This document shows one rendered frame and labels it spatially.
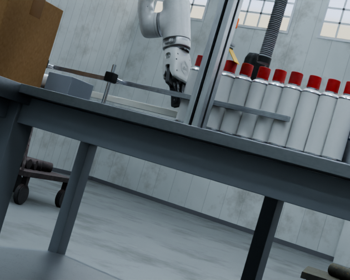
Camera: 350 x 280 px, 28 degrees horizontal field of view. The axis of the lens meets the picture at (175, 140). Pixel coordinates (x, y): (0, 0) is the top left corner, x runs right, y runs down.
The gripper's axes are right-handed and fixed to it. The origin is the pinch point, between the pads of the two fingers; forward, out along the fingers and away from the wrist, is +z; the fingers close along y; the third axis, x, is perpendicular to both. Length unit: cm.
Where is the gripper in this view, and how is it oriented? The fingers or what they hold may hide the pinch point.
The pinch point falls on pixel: (176, 100)
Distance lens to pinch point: 205.8
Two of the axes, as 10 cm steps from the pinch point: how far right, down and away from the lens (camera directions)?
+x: -8.4, 1.3, 5.2
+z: 0.0, 9.7, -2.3
